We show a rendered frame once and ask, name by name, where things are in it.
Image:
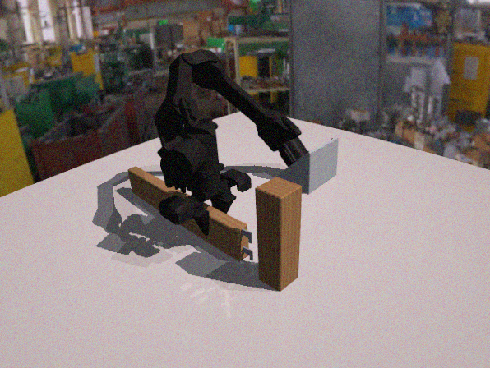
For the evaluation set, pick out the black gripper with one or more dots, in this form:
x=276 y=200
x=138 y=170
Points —
x=207 y=184

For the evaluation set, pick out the wooden side rail with metal hooks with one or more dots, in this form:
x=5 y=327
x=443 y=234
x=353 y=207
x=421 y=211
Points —
x=226 y=233

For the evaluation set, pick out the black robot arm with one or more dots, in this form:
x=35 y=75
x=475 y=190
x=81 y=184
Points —
x=187 y=145

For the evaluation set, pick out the wooden post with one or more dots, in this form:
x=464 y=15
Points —
x=278 y=207

